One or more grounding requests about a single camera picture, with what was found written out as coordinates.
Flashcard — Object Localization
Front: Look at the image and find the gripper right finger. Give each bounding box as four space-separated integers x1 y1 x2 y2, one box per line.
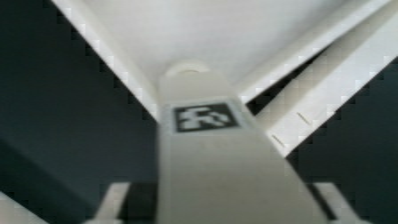
313 182 373 224

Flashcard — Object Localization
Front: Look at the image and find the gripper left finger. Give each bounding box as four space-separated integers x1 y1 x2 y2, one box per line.
82 182 132 224

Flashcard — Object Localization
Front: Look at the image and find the white leg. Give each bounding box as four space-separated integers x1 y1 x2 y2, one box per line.
157 60 327 224

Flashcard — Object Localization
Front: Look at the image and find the white desk tabletop tray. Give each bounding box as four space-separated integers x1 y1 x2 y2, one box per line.
50 0 381 121

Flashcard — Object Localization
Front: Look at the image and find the white U-shaped fence frame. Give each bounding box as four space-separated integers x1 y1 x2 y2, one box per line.
256 0 398 156

